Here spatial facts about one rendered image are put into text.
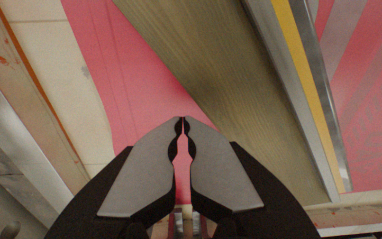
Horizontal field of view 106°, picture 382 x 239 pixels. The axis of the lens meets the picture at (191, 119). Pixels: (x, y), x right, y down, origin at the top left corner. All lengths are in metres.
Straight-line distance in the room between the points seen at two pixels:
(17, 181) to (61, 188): 2.33
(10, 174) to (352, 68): 2.60
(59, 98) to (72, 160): 0.08
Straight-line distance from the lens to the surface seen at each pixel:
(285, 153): 0.19
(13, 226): 0.32
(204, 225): 0.25
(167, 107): 0.17
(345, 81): 0.24
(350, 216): 0.47
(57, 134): 0.22
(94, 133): 0.21
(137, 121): 0.18
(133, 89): 0.16
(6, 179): 2.61
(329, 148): 0.22
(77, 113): 0.20
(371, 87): 0.27
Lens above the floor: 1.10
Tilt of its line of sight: 59 degrees down
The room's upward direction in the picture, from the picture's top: 174 degrees clockwise
